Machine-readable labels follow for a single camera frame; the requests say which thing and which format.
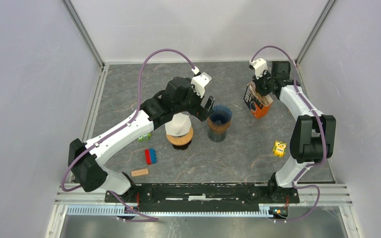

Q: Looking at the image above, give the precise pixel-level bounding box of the grey glass carafe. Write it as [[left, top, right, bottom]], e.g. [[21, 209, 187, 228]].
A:
[[208, 130, 227, 142]]

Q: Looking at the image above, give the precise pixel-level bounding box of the red blue lego brick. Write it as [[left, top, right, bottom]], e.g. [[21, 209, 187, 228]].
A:
[[145, 148, 157, 165]]

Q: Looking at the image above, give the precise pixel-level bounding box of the yellow owl toy block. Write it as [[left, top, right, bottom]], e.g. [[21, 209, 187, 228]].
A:
[[272, 140, 287, 158]]

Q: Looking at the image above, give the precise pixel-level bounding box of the blue ribbed cone dripper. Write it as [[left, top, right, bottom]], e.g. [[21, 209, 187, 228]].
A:
[[209, 105, 232, 125]]

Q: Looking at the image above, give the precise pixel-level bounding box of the aluminium frame rail front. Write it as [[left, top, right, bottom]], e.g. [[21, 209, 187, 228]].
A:
[[46, 183, 362, 238]]

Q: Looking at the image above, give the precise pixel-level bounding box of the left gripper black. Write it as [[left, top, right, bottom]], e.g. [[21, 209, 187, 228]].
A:
[[173, 83, 215, 122]]

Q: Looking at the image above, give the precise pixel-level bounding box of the long wooden block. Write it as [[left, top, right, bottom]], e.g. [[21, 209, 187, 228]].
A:
[[131, 168, 149, 177]]

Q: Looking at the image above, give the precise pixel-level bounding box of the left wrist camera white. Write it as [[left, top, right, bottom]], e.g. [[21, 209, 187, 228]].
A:
[[190, 67, 212, 98]]

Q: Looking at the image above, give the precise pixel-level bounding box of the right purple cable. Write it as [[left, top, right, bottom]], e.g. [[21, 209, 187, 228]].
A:
[[250, 45, 328, 224]]

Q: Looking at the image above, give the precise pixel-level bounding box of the dark wooden ring holder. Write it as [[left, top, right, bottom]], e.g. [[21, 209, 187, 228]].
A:
[[207, 118, 231, 134]]

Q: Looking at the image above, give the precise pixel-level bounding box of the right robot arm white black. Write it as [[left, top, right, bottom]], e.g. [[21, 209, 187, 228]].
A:
[[250, 59, 336, 202]]

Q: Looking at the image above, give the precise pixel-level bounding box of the green owl toy block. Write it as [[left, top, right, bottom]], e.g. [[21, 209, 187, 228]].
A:
[[137, 132, 152, 141]]

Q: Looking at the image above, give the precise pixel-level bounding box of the purple cable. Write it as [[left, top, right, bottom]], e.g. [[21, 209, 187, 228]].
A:
[[250, 45, 328, 224], [60, 48, 200, 223]]

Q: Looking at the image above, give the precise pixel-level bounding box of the light wooden ring holder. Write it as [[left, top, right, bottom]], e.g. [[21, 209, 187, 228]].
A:
[[166, 126, 193, 146]]

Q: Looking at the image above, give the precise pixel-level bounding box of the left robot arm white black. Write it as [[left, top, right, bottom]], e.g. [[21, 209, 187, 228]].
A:
[[68, 73, 214, 202]]

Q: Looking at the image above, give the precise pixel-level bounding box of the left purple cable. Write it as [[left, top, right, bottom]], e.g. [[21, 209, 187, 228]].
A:
[[60, 48, 200, 223]]

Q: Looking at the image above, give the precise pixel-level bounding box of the white paper coffee filter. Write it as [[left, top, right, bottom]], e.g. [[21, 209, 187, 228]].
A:
[[165, 113, 191, 137]]

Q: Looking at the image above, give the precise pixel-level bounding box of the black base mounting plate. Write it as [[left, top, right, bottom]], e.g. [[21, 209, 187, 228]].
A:
[[120, 182, 300, 212]]

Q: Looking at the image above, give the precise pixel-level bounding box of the orange filter box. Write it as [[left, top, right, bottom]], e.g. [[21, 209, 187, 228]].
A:
[[243, 82, 273, 119]]

